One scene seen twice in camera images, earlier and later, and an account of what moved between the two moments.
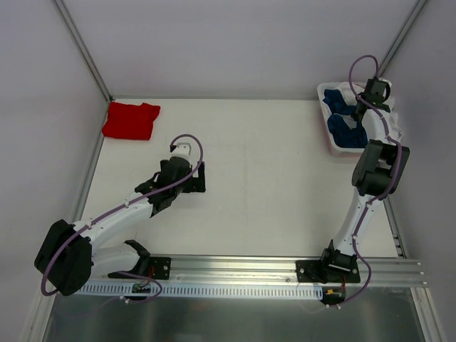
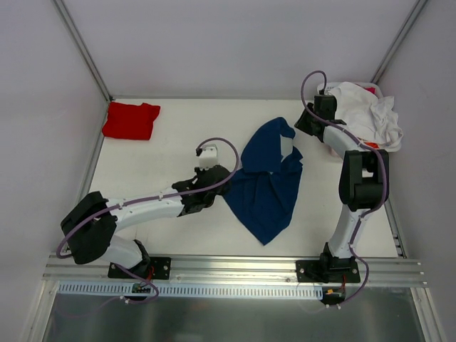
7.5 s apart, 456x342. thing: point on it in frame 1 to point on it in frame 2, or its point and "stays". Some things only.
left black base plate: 159,268 stays
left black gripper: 197,179 to 216,183
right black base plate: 324,272 stays
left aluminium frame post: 81,48 stays
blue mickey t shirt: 344,136 to 263,192
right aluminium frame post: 402,36 stays
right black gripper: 361,107 to 305,122
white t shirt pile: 373,121 stays
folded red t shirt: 132,122 stays
